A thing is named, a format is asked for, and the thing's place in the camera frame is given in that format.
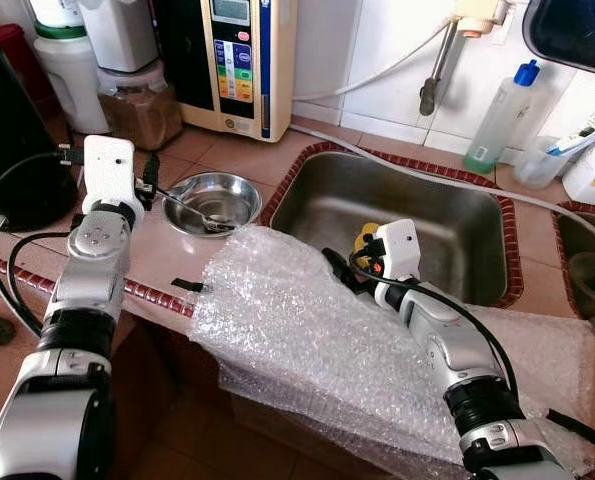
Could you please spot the clear bubble wrap sheet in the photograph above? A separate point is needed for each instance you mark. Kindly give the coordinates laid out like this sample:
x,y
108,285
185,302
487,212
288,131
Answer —
x,y
307,340

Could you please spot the white jug green lid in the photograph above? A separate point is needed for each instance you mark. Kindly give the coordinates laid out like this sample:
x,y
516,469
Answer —
x,y
67,80

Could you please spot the clear jar brown powder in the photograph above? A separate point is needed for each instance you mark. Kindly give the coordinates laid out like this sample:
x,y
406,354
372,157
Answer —
x,y
142,110

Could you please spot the dark blue pan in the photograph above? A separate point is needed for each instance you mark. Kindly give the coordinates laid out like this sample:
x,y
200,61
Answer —
x,y
577,30

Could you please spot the beige black water ionizer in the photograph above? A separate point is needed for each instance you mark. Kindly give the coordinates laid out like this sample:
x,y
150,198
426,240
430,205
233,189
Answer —
x,y
242,60

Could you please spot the red canister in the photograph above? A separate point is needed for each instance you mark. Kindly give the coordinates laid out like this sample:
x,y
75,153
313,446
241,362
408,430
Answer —
x,y
17,60

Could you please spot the small steel side sink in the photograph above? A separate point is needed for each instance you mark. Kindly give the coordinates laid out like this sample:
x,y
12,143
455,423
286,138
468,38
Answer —
x,y
582,250

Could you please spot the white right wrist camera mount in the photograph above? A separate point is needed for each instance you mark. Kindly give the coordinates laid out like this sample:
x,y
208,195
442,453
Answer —
x,y
399,250

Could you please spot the white detergent bottle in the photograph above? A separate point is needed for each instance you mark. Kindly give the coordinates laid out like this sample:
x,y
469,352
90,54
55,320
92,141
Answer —
x,y
592,175

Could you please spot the clear soap bottle blue cap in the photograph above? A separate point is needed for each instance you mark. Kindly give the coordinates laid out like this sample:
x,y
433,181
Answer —
x,y
502,120

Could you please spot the large stainless steel sink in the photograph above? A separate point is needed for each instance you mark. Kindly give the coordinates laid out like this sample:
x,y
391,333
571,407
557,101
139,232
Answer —
x,y
397,220

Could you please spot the stainless steel bowl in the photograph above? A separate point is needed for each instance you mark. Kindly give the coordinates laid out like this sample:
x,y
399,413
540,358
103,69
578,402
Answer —
x,y
222,195

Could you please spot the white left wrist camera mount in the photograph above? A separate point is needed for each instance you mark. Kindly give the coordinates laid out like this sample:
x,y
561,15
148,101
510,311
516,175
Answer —
x,y
109,170

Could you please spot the black electric kettle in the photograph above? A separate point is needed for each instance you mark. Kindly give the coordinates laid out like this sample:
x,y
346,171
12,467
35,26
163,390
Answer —
x,y
17,140

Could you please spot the metal spoon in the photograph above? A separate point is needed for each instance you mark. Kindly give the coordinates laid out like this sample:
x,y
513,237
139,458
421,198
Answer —
x,y
197,212

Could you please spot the white blue brush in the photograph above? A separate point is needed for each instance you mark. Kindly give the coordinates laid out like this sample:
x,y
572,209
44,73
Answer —
x,y
587,135

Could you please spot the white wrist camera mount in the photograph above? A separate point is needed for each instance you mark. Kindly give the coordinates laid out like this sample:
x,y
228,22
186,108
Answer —
x,y
109,170
399,250

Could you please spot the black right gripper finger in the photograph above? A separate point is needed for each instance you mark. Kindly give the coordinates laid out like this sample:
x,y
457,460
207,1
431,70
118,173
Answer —
x,y
339,270

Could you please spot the beige metal wall faucet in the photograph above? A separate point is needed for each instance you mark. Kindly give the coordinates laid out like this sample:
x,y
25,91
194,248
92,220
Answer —
x,y
442,60

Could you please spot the clear plastic cup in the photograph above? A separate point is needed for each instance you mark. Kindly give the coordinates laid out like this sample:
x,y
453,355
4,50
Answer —
x,y
547,160

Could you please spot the long black tape strip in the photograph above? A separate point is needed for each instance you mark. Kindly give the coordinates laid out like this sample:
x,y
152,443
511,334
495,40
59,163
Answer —
x,y
582,432

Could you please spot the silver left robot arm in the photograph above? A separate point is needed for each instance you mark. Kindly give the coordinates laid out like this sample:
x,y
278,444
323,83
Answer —
x,y
67,300

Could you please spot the white plastic appliance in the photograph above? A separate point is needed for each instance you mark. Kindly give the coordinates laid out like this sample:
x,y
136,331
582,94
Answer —
x,y
122,30

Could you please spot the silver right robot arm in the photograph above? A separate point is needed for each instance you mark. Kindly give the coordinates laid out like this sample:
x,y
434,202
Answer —
x,y
457,350

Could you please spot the short black tape piece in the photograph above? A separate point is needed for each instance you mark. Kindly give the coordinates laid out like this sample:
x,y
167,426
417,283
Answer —
x,y
187,285

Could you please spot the green bowl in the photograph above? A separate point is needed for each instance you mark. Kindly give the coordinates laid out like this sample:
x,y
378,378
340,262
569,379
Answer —
x,y
589,275

